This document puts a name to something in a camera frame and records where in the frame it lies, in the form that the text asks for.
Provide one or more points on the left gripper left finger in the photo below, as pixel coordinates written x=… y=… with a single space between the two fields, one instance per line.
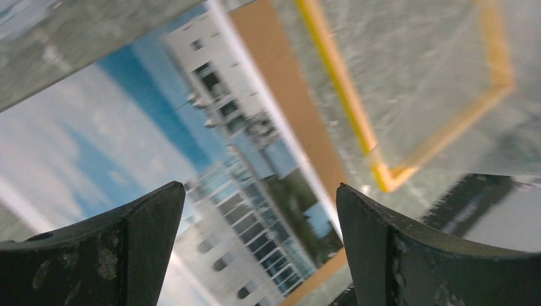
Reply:
x=119 y=257

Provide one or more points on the brown backing board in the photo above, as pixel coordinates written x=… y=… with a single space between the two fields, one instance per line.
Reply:
x=271 y=50

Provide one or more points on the building photo print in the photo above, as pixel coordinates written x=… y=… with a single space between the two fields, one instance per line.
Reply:
x=103 y=102

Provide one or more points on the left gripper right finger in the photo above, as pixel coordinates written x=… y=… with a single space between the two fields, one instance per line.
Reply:
x=396 y=260

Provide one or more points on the yellow wooden picture frame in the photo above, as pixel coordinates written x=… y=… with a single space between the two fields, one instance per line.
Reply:
x=389 y=179

